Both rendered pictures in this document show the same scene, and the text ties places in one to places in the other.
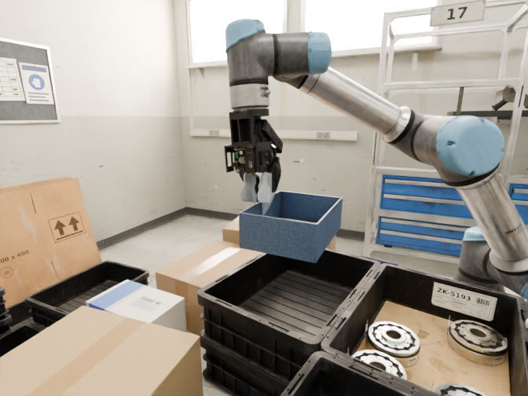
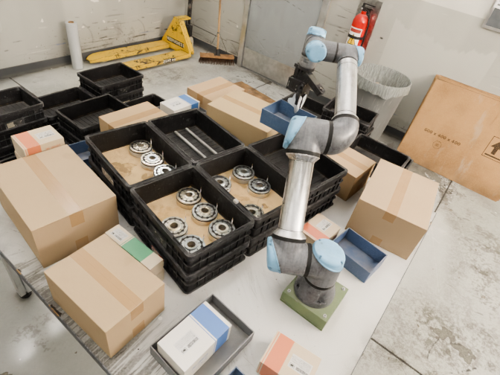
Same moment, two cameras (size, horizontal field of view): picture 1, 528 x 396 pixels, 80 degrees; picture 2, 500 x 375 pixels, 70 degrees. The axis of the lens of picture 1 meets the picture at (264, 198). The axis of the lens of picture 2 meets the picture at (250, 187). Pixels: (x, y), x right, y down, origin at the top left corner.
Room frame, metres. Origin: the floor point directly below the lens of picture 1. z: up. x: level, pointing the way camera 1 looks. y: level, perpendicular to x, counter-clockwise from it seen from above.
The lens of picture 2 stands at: (0.65, -1.49, 1.86)
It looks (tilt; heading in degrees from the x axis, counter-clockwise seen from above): 40 degrees down; 95
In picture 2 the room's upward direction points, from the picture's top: 12 degrees clockwise
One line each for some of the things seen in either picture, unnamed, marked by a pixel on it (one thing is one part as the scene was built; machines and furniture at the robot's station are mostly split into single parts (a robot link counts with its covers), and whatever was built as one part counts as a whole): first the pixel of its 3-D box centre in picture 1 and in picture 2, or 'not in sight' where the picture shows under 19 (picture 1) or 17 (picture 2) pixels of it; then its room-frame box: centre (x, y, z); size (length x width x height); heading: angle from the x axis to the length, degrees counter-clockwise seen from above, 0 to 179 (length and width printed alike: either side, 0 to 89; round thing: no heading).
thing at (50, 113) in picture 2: not in sight; (68, 121); (-0.99, 0.53, 0.31); 0.40 x 0.30 x 0.34; 65
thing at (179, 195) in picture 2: not in sight; (188, 195); (0.31, -0.45, 0.86); 0.10 x 0.10 x 0.01
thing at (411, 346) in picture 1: (393, 337); (259, 185); (0.57, -0.27, 0.86); 0.10 x 0.10 x 0.01
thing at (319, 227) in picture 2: not in sight; (318, 234); (0.88, -0.34, 0.74); 0.16 x 0.12 x 0.07; 61
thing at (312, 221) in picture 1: (295, 220); (288, 119); (0.62, -0.06, 1.10); 0.20 x 0.15 x 0.07; 155
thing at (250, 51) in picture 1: (248, 55); (314, 42); (0.64, 0.03, 1.42); 0.09 x 0.08 x 0.11; 97
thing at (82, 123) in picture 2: not in sight; (100, 138); (-0.63, 0.37, 0.37); 0.40 x 0.30 x 0.45; 65
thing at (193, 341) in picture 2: not in sight; (195, 340); (0.53, -0.97, 0.75); 0.20 x 0.12 x 0.09; 63
